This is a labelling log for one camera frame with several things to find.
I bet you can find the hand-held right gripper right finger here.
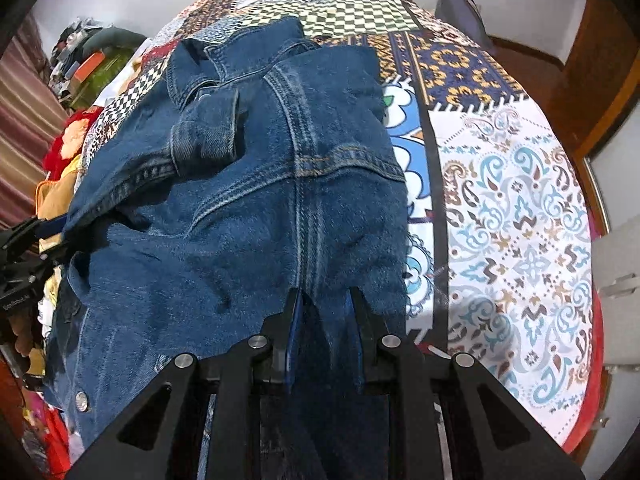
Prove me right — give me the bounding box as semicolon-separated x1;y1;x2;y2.
347;286;586;480

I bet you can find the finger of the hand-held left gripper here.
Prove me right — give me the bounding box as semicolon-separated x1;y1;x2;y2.
0;250;68;286
10;215;68;251

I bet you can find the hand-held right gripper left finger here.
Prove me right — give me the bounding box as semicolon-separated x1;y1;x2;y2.
65;287;306;480

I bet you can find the blue denim jacket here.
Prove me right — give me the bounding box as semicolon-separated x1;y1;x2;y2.
42;16;408;480

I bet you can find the person's left hand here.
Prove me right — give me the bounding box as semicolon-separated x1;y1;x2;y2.
10;310;37;357

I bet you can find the mustard cloth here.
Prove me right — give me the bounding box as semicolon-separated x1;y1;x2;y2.
35;180;78;221

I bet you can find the red plush toy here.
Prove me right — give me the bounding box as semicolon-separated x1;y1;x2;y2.
42;110;101;173

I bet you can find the striped red curtain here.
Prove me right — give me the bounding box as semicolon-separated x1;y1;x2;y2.
0;12;68;231

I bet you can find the orange box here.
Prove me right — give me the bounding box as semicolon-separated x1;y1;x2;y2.
70;50;106;83

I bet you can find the green patterned cloth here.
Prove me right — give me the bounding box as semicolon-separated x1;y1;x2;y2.
67;47;133;111

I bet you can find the patchwork bedspread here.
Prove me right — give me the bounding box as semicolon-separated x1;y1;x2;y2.
80;0;608;453

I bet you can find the pile of clutter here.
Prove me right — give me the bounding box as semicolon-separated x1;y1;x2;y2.
50;17;118;96

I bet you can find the grey neck pillow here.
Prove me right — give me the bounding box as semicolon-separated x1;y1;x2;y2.
82;26;146;53

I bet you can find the red bed sheet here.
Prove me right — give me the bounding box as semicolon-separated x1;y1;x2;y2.
560;195;612;456

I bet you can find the white cabinet with stickers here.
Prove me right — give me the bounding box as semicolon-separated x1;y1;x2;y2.
595;215;640;371

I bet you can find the white sliding door with hearts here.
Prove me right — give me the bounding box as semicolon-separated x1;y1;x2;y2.
582;130;640;236

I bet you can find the grey backpack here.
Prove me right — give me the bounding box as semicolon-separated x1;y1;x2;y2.
434;0;496;56

